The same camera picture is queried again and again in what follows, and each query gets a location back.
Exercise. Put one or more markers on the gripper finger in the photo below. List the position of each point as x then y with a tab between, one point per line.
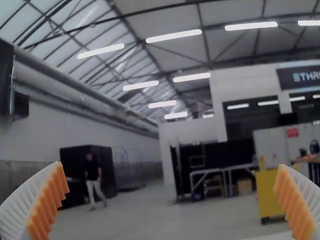
30	205
300	200

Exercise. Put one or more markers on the yellow wheeled cabinet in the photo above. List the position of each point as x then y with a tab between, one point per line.
267	195

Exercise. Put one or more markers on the person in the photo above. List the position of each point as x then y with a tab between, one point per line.
93	172

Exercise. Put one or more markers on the tall black cabinet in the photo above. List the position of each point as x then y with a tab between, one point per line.
107	170

